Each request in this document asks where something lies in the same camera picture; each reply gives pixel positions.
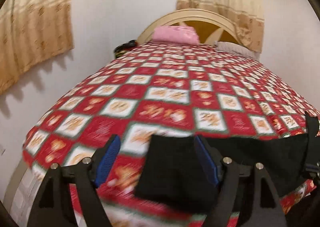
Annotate black pants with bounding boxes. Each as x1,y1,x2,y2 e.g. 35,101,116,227
135,134,308,214

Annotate striped grey pillow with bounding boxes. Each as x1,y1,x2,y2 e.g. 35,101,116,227
214,41,261,61

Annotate red christmas patchwork bedspread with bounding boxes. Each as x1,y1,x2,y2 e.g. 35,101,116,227
23,42,319,226

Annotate cream wooden headboard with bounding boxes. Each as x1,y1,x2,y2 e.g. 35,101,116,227
137,9,242,46

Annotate black object beside bed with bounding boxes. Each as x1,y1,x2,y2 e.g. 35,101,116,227
113,40,137,59

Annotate pink pillow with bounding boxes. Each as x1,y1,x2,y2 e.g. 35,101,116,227
151,25,200,46

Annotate beige curtain on side wall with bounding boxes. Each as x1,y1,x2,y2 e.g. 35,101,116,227
1,0,74,93

